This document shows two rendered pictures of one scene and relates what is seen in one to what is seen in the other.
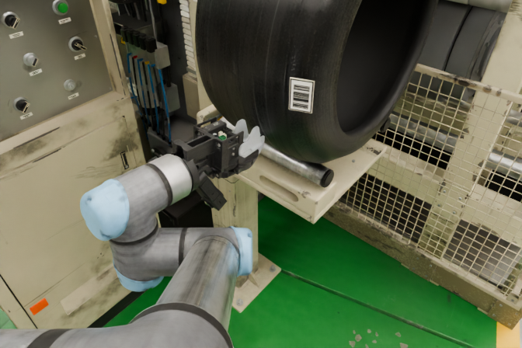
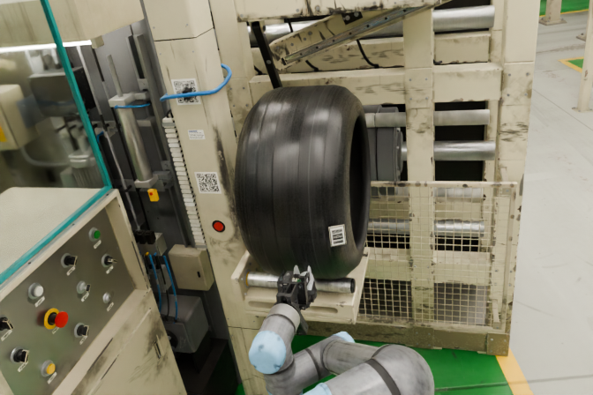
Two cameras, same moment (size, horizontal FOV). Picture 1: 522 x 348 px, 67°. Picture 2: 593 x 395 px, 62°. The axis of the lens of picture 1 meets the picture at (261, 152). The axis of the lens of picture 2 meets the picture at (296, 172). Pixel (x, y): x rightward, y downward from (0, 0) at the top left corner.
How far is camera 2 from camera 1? 66 cm
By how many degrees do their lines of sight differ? 22
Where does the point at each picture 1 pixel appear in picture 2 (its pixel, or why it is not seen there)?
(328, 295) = not seen: outside the picture
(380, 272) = not seen: hidden behind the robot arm
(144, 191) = (284, 330)
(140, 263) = (294, 382)
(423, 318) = (444, 380)
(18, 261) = not seen: outside the picture
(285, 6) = (314, 188)
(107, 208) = (275, 347)
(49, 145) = (108, 358)
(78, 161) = (128, 365)
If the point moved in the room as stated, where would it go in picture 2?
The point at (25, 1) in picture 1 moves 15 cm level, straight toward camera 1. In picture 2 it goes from (73, 240) to (107, 254)
